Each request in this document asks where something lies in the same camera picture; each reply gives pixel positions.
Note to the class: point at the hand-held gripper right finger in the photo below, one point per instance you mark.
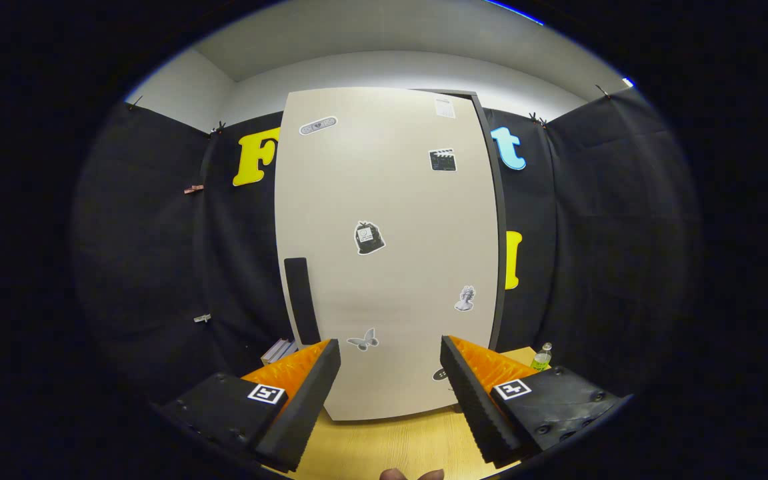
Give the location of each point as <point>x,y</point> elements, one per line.
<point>474,400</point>

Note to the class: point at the dark grey shoe cabinet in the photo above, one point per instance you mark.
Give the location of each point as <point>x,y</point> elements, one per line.
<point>500,213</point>

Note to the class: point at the green drink bottle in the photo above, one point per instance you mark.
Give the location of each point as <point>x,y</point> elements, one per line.
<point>542,360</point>

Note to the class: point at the black backdrop cloth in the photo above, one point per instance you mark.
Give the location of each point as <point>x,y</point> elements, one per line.
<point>144,233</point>

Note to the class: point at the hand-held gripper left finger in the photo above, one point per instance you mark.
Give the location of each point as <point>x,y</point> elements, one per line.
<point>314,396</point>

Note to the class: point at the long ceiling light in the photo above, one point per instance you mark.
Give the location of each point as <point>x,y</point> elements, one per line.
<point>516,10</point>

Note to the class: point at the red clothespin clip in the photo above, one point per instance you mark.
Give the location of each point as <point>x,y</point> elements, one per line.
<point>192,189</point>

